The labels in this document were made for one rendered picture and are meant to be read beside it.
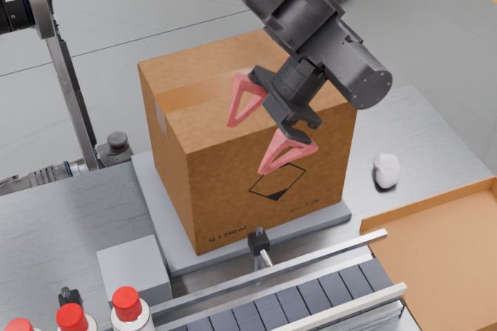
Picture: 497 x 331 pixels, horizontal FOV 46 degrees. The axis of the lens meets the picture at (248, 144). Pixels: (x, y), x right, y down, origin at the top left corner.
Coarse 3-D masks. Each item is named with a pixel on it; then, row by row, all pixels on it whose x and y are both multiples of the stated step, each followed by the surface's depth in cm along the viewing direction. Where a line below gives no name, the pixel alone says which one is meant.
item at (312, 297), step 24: (360, 264) 100; (288, 288) 97; (312, 288) 97; (336, 288) 97; (360, 288) 97; (384, 288) 97; (240, 312) 94; (264, 312) 94; (288, 312) 94; (312, 312) 94; (360, 312) 94
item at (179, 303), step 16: (352, 240) 94; (368, 240) 94; (304, 256) 92; (320, 256) 92; (256, 272) 90; (272, 272) 90; (208, 288) 88; (224, 288) 88; (160, 304) 86; (176, 304) 86
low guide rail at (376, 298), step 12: (396, 288) 93; (360, 300) 92; (372, 300) 92; (384, 300) 93; (324, 312) 90; (336, 312) 90; (348, 312) 91; (288, 324) 89; (300, 324) 89; (312, 324) 90
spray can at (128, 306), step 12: (120, 288) 74; (132, 288) 74; (120, 300) 73; (132, 300) 73; (120, 312) 73; (132, 312) 73; (144, 312) 76; (120, 324) 75; (132, 324) 75; (144, 324) 75
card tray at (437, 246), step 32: (448, 192) 113; (480, 192) 117; (384, 224) 112; (416, 224) 112; (448, 224) 112; (480, 224) 112; (384, 256) 107; (416, 256) 107; (448, 256) 107; (480, 256) 107; (416, 288) 102; (448, 288) 102; (480, 288) 102; (416, 320) 98; (448, 320) 98; (480, 320) 98
